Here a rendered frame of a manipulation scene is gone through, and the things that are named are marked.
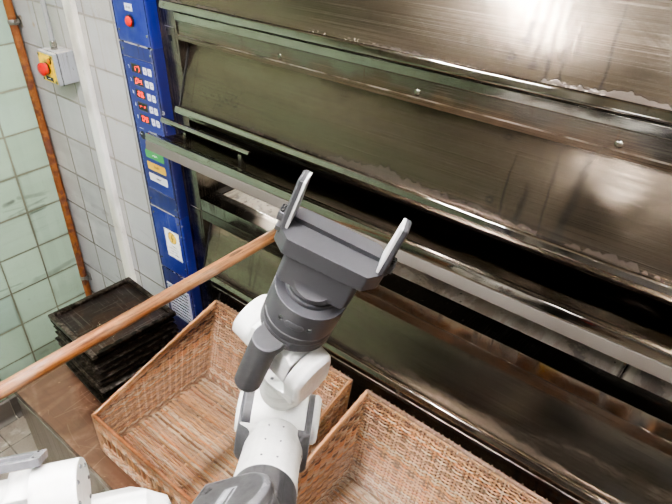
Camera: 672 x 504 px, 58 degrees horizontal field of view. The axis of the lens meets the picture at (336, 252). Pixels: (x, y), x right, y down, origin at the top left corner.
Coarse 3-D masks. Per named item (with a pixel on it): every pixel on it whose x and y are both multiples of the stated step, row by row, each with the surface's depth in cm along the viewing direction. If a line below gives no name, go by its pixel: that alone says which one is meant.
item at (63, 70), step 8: (40, 48) 192; (48, 48) 192; (64, 48) 192; (40, 56) 191; (48, 56) 187; (56, 56) 187; (64, 56) 189; (72, 56) 191; (48, 64) 190; (56, 64) 188; (64, 64) 190; (72, 64) 192; (56, 72) 189; (64, 72) 191; (72, 72) 193; (48, 80) 194; (56, 80) 191; (64, 80) 192; (72, 80) 194
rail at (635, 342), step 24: (168, 144) 150; (216, 168) 141; (288, 192) 128; (336, 216) 121; (384, 240) 115; (408, 240) 113; (456, 264) 106; (504, 288) 101; (552, 312) 97; (576, 312) 95; (624, 336) 91
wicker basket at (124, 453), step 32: (224, 320) 191; (160, 352) 180; (192, 352) 191; (128, 384) 174; (160, 384) 185; (192, 384) 197; (224, 384) 197; (320, 384) 170; (96, 416) 168; (128, 416) 179; (160, 416) 186; (192, 416) 186; (224, 416) 186; (320, 416) 156; (128, 448) 159; (160, 448) 176; (192, 448) 177; (224, 448) 176; (160, 480) 154; (192, 480) 168
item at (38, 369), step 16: (256, 240) 154; (272, 240) 157; (224, 256) 148; (240, 256) 150; (208, 272) 143; (176, 288) 138; (192, 288) 141; (144, 304) 133; (160, 304) 135; (112, 320) 128; (128, 320) 130; (96, 336) 125; (64, 352) 121; (80, 352) 123; (32, 368) 117; (48, 368) 118; (0, 384) 113; (16, 384) 114
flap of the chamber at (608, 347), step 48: (192, 144) 157; (240, 144) 160; (336, 192) 136; (432, 240) 118; (480, 240) 120; (480, 288) 104; (528, 288) 105; (576, 288) 106; (624, 288) 108; (576, 336) 96
